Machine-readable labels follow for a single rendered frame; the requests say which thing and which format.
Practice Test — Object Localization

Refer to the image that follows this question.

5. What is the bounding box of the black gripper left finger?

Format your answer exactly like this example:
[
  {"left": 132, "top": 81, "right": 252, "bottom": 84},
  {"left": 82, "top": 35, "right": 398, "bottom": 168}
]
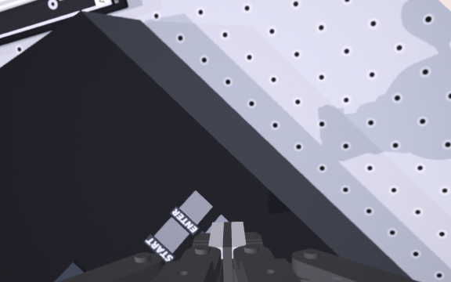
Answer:
[{"left": 59, "top": 222, "right": 228, "bottom": 282}]

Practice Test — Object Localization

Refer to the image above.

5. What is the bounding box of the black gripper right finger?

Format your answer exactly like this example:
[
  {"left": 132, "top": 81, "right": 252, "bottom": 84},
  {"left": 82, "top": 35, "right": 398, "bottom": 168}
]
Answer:
[{"left": 227, "top": 222, "right": 419, "bottom": 282}]

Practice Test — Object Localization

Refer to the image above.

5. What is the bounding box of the grey perforated base plate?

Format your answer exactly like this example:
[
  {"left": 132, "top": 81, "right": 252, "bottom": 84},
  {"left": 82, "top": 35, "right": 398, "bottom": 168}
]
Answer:
[{"left": 108, "top": 0, "right": 451, "bottom": 282}]

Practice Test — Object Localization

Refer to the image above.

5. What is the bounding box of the black rectangular frame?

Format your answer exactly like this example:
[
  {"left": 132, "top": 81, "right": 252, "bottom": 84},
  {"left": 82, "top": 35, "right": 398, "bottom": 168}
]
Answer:
[{"left": 0, "top": 0, "right": 128, "bottom": 46}]

